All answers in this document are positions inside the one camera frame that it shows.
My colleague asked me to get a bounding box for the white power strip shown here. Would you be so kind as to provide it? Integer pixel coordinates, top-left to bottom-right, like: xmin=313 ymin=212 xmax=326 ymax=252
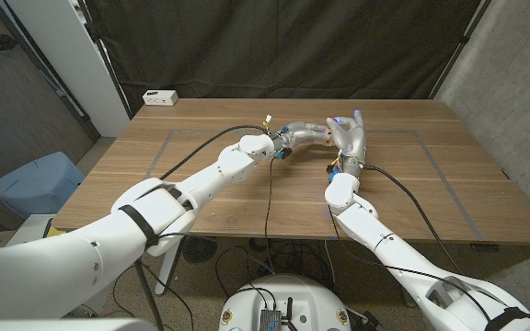
xmin=142 ymin=89 xmax=179 ymax=107

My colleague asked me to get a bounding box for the black backdrop curtain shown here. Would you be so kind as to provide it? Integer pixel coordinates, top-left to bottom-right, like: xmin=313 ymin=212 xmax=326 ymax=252
xmin=83 ymin=0 xmax=491 ymax=116

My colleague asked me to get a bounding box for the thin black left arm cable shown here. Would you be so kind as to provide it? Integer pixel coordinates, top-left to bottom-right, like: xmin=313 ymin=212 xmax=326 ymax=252
xmin=133 ymin=155 xmax=280 ymax=331

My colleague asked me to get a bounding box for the black floor cable bundle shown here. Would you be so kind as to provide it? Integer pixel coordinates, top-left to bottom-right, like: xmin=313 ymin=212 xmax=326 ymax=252
xmin=213 ymin=236 xmax=340 ymax=295

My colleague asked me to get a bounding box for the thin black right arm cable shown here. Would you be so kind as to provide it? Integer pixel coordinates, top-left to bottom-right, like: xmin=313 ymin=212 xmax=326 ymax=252
xmin=328 ymin=206 xmax=494 ymax=323

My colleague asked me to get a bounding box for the round black fan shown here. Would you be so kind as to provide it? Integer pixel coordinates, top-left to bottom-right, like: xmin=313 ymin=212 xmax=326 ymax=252
xmin=181 ymin=235 xmax=218 ymax=265

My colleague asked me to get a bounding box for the white table leg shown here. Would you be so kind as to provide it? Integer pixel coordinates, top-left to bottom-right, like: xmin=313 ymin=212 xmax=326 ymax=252
xmin=154 ymin=241 xmax=183 ymax=296

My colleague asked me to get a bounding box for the blue plastic bin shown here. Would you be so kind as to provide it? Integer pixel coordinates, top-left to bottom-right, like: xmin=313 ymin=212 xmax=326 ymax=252
xmin=0 ymin=152 xmax=86 ymax=220

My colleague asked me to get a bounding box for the large wooden panel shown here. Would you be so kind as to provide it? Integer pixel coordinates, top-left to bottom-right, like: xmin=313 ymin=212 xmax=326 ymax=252
xmin=143 ymin=129 xmax=487 ymax=243

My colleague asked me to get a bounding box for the black backdrop stand pole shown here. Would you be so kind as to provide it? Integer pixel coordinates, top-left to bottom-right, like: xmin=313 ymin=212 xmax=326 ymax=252
xmin=76 ymin=0 xmax=133 ymax=119
xmin=428 ymin=0 xmax=494 ymax=100

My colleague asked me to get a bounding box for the grey electronics box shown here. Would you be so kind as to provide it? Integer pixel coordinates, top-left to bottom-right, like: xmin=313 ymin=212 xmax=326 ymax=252
xmin=259 ymin=308 xmax=283 ymax=331

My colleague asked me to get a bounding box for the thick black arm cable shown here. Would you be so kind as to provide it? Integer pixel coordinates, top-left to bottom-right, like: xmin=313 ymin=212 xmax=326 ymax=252
xmin=158 ymin=124 xmax=271 ymax=181
xmin=361 ymin=164 xmax=464 ymax=275

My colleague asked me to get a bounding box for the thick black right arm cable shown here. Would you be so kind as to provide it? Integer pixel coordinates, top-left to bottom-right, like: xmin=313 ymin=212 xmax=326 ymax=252
xmin=361 ymin=164 xmax=464 ymax=275

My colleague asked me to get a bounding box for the white floor cable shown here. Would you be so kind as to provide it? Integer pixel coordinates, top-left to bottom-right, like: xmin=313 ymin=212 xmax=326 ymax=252
xmin=323 ymin=239 xmax=338 ymax=289

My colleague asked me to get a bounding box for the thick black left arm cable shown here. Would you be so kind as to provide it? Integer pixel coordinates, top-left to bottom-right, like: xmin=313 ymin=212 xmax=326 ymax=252
xmin=158 ymin=124 xmax=271 ymax=181

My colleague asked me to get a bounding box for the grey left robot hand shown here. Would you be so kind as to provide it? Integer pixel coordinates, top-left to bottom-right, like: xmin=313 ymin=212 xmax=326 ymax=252
xmin=269 ymin=120 xmax=333 ymax=161

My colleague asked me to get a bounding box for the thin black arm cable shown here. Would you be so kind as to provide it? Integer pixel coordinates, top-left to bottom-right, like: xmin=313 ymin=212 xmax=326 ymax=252
xmin=328 ymin=206 xmax=494 ymax=323
xmin=133 ymin=155 xmax=280 ymax=331

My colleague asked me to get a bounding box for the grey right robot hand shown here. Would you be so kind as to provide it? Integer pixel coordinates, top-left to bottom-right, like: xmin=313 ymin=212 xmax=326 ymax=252
xmin=325 ymin=109 xmax=367 ymax=184

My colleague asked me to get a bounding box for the grey table leg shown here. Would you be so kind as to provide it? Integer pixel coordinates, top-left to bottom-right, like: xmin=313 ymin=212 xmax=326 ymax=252
xmin=400 ymin=287 xmax=419 ymax=308

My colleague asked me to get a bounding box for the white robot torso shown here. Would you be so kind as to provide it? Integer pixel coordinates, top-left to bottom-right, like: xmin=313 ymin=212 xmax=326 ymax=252
xmin=218 ymin=274 xmax=352 ymax=331

